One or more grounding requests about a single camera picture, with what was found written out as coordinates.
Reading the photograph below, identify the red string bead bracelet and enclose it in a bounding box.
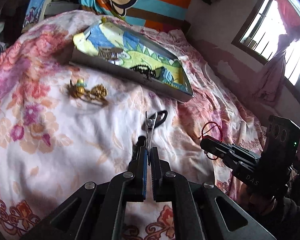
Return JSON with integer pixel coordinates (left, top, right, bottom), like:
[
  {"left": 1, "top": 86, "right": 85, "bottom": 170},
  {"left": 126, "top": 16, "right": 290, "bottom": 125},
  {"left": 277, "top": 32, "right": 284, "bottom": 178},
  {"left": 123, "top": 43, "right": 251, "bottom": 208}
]
[{"left": 198, "top": 121, "right": 224, "bottom": 161}]

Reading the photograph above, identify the thin wire hoop hair clip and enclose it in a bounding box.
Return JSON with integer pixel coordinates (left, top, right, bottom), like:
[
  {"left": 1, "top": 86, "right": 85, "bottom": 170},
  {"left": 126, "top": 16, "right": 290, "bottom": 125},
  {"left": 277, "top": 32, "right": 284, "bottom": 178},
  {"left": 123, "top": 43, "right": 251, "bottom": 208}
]
[{"left": 142, "top": 110, "right": 168, "bottom": 152}]

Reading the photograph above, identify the blue wrist watch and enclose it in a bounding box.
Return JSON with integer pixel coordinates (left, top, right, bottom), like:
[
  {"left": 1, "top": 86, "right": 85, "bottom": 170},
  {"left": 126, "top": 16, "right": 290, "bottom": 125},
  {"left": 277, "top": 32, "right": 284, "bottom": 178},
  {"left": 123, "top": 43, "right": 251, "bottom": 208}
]
[{"left": 155, "top": 67, "right": 181, "bottom": 83}]

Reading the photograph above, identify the black bead necklace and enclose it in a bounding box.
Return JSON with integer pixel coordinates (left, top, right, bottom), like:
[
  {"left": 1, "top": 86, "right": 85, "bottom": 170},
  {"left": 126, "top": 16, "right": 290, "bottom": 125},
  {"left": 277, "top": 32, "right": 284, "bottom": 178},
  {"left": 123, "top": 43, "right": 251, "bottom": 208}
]
[{"left": 129, "top": 64, "right": 157, "bottom": 81}]

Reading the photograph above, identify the grey hair claw clip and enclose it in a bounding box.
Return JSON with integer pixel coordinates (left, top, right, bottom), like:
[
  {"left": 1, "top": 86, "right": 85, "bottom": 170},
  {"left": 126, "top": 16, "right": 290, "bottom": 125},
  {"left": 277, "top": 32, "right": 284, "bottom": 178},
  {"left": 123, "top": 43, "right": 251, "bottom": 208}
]
[{"left": 98, "top": 46, "right": 123, "bottom": 63}]

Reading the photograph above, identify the pink window curtain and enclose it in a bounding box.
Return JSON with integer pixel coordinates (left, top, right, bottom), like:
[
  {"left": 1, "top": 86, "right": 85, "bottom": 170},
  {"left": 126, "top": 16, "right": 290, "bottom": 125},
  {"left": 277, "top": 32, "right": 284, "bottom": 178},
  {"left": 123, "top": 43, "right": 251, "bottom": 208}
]
[{"left": 252, "top": 0, "right": 300, "bottom": 106}]

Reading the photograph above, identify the pink floral bed quilt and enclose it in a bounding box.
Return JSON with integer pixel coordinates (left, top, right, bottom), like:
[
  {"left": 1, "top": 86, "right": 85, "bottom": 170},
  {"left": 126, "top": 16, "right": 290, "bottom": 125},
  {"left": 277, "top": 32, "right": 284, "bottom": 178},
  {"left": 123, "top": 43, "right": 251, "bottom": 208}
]
[{"left": 0, "top": 10, "right": 265, "bottom": 239}]

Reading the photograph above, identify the barred window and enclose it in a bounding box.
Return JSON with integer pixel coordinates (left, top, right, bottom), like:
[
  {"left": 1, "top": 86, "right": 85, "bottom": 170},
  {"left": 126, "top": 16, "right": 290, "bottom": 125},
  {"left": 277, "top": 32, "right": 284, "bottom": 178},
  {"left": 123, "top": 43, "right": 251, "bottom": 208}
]
[{"left": 232, "top": 0, "right": 300, "bottom": 89}]

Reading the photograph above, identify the grey tray with dinosaur towel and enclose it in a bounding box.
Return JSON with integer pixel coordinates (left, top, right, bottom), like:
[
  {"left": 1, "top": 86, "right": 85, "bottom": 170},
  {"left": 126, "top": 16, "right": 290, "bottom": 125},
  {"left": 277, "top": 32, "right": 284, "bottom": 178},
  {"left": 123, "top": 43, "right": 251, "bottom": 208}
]
[{"left": 71, "top": 18, "right": 193, "bottom": 102}]

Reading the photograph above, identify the striped monkey blanket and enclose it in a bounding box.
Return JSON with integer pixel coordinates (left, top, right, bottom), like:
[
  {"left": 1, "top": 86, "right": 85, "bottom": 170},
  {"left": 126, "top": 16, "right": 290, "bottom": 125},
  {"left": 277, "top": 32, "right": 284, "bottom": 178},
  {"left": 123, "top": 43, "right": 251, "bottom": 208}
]
[{"left": 79, "top": 0, "right": 192, "bottom": 33}]

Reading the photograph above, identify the blue dotted wardrobe curtain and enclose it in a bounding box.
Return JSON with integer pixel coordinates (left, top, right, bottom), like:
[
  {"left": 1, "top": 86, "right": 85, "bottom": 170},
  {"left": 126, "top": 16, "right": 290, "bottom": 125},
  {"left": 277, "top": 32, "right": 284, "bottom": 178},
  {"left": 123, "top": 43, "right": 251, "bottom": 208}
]
[{"left": 21, "top": 0, "right": 45, "bottom": 33}]

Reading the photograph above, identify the gold chain jewelry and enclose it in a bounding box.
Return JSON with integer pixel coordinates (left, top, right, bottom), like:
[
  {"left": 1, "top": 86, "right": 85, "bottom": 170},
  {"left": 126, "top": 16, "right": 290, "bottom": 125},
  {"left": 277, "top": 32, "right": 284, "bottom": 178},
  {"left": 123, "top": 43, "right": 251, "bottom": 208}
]
[{"left": 86, "top": 84, "right": 108, "bottom": 101}]

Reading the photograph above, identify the yellow bead hair tie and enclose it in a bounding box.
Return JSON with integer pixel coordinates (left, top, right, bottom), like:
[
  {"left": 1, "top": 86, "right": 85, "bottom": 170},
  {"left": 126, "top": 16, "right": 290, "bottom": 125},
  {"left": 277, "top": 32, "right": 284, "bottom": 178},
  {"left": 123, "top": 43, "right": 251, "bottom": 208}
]
[{"left": 67, "top": 78, "right": 91, "bottom": 99}]

